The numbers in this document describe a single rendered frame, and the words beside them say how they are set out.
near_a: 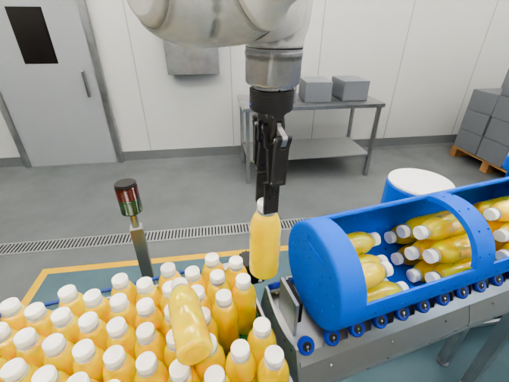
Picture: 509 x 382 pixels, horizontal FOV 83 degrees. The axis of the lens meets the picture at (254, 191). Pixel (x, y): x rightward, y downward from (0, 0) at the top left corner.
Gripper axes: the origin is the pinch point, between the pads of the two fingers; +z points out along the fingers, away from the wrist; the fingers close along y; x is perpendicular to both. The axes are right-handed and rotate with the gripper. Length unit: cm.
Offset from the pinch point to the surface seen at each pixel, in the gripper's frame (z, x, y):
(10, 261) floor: 142, 147, 180
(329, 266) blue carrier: 17.8, -13.4, -6.7
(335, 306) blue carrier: 25.9, -13.6, -11.3
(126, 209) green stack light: 19.4, 31.2, 33.4
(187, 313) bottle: 21.6, 18.6, -6.2
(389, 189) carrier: 36, -79, 43
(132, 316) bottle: 33.4, 31.4, 6.3
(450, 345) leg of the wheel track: 118, -113, 7
